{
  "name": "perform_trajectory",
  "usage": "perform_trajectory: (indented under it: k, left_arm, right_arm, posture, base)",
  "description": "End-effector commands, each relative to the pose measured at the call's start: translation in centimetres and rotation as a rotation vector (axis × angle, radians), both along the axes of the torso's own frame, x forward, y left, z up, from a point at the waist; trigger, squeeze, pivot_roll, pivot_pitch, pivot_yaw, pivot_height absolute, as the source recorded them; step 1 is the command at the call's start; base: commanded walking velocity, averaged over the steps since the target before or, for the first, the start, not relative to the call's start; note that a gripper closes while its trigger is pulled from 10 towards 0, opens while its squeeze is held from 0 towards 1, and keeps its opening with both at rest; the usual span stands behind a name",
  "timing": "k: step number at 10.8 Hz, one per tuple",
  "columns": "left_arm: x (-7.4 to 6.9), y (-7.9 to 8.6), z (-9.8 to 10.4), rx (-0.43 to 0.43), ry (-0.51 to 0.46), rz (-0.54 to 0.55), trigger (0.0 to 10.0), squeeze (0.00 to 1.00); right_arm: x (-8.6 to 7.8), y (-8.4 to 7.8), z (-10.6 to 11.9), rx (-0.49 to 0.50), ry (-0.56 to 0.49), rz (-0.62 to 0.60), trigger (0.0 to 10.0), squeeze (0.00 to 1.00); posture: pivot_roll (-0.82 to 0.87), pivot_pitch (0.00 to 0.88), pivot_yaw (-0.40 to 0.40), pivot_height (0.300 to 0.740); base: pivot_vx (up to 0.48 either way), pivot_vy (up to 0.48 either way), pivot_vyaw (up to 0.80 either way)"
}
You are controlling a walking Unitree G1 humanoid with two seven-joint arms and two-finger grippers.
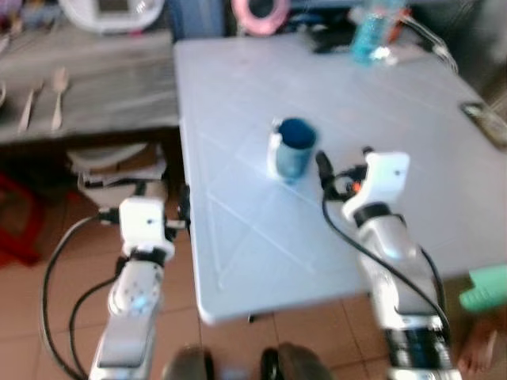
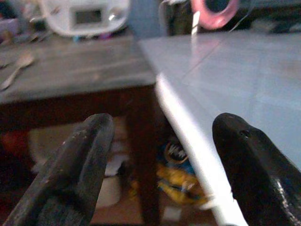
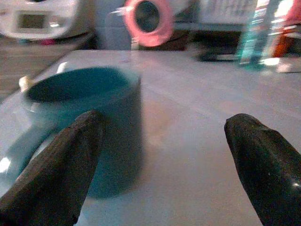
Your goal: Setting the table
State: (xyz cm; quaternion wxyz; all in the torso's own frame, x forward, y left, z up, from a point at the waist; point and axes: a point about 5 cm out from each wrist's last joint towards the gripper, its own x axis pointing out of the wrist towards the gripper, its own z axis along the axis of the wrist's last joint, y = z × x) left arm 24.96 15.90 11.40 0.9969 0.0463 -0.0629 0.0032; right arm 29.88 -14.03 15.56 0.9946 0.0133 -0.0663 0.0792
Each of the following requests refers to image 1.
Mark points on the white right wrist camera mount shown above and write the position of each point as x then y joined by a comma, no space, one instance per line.
386,178

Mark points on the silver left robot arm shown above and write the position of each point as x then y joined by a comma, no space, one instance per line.
131,309

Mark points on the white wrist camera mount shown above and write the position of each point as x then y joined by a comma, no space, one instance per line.
386,178
144,222

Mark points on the grey side bench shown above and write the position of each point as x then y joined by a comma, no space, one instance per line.
103,83

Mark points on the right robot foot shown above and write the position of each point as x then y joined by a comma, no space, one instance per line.
299,364

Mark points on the red plastic stool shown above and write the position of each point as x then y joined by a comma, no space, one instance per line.
16,226

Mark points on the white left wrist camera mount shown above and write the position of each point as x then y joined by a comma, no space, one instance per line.
144,222

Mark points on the white rice cooker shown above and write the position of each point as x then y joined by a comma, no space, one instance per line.
111,13

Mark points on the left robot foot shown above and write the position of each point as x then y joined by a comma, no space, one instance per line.
190,366

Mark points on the person's bare foot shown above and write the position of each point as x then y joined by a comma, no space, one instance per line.
478,348

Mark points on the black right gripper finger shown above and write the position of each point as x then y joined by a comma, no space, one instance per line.
323,168

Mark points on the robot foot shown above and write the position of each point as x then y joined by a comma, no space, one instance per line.
190,366
299,364

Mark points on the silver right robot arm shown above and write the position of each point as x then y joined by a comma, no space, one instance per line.
396,261

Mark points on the blue plastic cup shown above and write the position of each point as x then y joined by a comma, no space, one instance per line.
295,150

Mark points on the blue plastic water bottle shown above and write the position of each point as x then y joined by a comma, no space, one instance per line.
372,33

